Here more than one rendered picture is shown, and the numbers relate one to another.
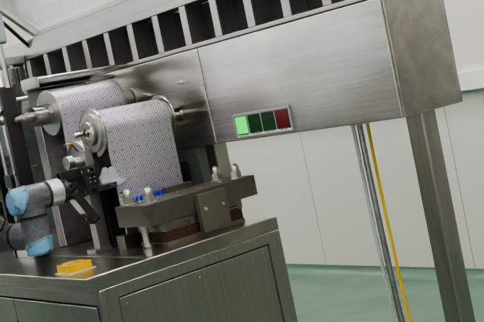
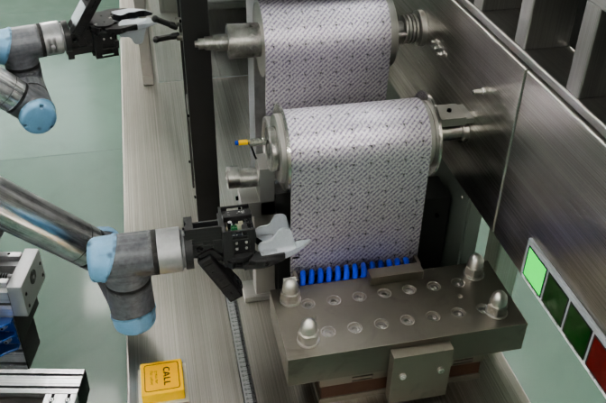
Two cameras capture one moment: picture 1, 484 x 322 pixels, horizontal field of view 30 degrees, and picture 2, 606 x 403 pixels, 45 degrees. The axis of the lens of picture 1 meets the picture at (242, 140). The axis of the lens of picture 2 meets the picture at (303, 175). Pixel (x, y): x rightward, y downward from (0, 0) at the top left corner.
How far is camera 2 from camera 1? 188 cm
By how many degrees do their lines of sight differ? 40
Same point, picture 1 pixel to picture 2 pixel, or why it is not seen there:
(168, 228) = (326, 384)
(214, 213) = (417, 381)
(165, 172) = (389, 234)
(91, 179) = (241, 244)
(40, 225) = (128, 305)
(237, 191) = (482, 344)
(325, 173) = not seen: outside the picture
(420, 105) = not seen: outside the picture
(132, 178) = (323, 239)
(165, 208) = (326, 364)
